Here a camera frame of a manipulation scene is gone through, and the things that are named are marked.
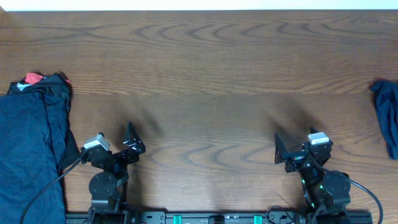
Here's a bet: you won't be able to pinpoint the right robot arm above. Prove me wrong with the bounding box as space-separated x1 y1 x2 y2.
274 127 351 223

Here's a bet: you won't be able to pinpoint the navy blue clothes pile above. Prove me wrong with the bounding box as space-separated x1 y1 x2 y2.
1 80 78 223

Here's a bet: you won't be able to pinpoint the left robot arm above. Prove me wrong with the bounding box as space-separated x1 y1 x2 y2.
81 122 146 224

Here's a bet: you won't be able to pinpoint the red garment in pile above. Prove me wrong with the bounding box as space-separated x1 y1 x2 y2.
24 72 72 87

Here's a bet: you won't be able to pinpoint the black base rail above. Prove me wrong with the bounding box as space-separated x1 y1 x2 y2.
66 210 373 224

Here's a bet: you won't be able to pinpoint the navy blue shorts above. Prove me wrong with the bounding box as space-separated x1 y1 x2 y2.
370 80 397 160

